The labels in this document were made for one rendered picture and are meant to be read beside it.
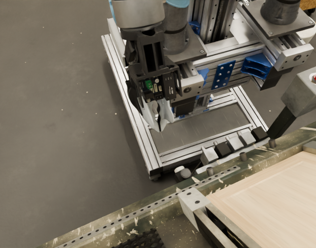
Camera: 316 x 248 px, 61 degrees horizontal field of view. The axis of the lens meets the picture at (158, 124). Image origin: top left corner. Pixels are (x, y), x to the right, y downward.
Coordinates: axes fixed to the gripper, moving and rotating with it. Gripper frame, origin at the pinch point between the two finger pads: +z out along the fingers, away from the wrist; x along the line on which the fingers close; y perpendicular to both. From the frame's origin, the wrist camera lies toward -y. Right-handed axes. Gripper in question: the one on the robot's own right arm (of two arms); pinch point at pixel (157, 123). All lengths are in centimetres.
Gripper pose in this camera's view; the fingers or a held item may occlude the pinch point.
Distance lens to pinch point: 54.0
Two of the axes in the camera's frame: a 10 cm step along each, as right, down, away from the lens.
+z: 1.5, 8.2, 5.5
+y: 3.0, 4.9, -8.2
